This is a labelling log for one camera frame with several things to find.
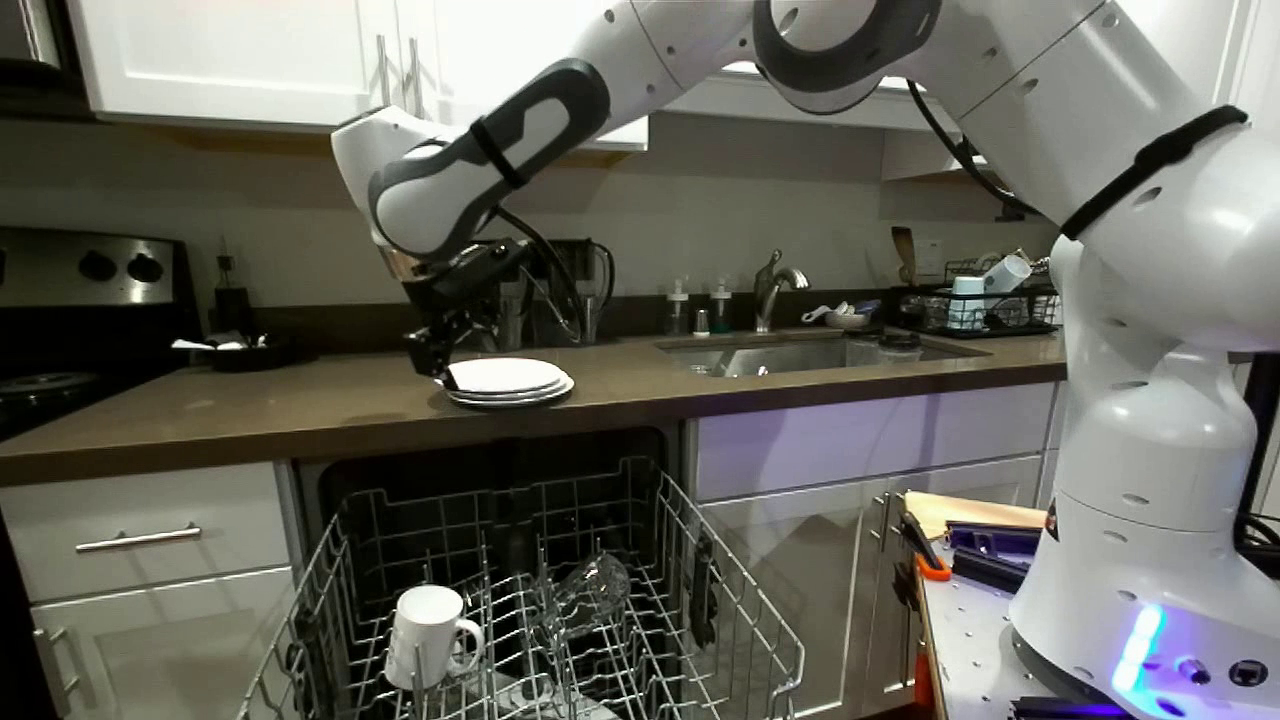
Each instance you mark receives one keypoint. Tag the black pan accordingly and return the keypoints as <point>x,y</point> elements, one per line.
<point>244,355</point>

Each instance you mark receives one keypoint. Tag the white upper cabinet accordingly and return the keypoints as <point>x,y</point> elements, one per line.
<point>215,53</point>

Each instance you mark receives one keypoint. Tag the chrome faucet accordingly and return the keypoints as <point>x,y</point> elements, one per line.
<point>765,285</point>

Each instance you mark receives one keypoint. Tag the black dish drying rack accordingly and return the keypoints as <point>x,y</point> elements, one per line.
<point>975,315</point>

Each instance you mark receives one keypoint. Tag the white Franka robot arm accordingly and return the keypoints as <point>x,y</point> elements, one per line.
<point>1163,267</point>

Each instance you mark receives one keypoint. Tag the white under-sink cabinet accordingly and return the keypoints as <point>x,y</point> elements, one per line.
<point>825,440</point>

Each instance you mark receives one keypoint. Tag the white rag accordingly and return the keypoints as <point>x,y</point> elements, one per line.
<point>836,317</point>

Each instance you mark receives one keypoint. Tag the steel range hood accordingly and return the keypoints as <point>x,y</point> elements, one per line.
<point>27,32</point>

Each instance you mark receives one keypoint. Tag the wooden board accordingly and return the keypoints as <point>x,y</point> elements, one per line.
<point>975,510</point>

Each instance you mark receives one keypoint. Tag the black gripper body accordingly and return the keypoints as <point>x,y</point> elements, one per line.
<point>473,285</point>

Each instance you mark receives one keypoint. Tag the dark glass bottle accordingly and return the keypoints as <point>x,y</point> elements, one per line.
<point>235,301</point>

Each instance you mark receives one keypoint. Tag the black bracket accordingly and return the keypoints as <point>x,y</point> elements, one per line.
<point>992,555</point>

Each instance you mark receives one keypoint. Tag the white drawer front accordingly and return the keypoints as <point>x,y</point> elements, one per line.
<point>145,507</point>

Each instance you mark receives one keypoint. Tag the wooden utensil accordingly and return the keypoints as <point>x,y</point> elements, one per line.
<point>905,254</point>

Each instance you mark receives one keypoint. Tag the white ceramic mug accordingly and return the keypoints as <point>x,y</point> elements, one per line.
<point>426,625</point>

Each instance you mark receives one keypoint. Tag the white lower cabinet door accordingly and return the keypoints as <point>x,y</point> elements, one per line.
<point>173,653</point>

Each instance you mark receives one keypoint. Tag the clear drinking glass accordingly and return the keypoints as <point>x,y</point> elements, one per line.
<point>585,601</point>

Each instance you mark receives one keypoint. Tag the black coffee maker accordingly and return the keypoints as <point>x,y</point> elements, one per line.
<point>592,285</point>

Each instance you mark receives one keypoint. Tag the stainless kitchen sink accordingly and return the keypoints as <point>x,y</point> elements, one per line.
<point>814,355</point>

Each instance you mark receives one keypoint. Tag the white ceramic plate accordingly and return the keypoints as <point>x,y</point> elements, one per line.
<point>514,375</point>
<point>532,396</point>

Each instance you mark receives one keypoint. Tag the small soap bottle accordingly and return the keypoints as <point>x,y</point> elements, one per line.
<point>722,315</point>
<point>679,315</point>

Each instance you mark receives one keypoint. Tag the robot mounting table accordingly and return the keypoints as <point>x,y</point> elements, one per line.
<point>975,653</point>

